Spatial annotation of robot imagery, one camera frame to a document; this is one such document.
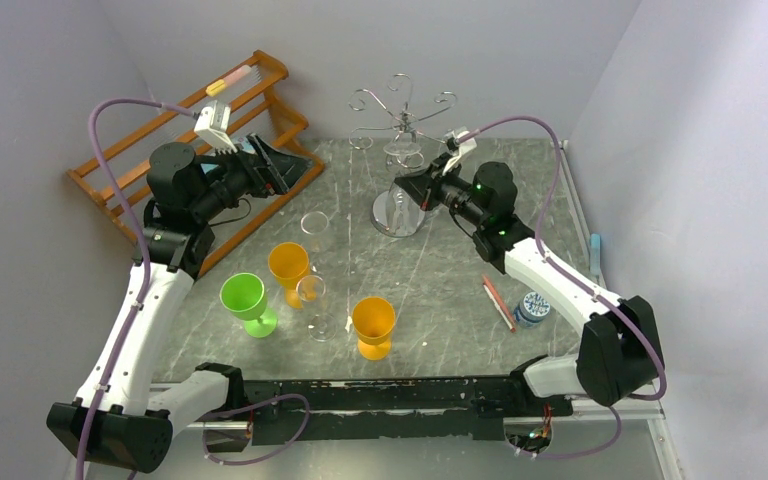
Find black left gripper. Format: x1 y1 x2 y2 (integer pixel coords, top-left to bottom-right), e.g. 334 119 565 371
196 134 317 222

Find orange plastic goblet front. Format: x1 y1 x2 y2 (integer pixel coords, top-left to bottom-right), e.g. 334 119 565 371
351 296 396 361

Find orange plastic goblet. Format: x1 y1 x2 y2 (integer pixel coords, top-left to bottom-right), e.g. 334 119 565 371
351 296 396 361
268 242 310 309

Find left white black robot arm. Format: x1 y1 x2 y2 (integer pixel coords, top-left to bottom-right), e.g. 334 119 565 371
46 135 315 473

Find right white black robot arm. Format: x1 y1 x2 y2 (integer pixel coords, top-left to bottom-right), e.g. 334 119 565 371
395 162 665 415

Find orange wooden shelf rack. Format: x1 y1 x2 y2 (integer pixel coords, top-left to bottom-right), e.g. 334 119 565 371
66 50 325 279

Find small clear wine glass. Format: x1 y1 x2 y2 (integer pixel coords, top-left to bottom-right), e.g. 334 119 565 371
296 275 337 342

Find blue white blister pack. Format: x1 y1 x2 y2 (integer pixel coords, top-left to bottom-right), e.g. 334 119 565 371
199 137 258 181

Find orange plastic goblet near green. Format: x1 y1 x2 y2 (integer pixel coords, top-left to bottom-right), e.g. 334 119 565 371
268 242 310 309

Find red pencil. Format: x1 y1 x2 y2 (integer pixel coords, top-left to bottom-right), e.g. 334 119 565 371
482 275 516 333

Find chrome wire wine glass rack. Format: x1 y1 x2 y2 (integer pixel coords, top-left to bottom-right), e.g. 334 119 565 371
348 73 458 239

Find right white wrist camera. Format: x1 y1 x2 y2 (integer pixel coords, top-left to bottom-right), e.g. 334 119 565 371
443 127 477 174

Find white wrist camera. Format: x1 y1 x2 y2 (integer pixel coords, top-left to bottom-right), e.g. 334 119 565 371
443 127 477 174
193 100 237 153

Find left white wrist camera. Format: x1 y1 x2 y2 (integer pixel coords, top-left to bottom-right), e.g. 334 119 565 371
193 100 237 153

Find light blue wall clip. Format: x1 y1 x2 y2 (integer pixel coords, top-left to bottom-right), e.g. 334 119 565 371
589 233 602 277

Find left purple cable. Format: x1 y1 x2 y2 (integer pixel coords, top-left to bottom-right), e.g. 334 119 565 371
73 97 200 480

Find purple cable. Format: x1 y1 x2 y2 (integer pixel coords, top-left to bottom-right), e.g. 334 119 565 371
463 115 669 403
73 97 200 480

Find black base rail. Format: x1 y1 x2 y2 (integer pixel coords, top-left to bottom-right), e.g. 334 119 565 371
222 374 573 446

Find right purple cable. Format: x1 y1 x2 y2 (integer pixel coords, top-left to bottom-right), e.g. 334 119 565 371
463 115 669 403

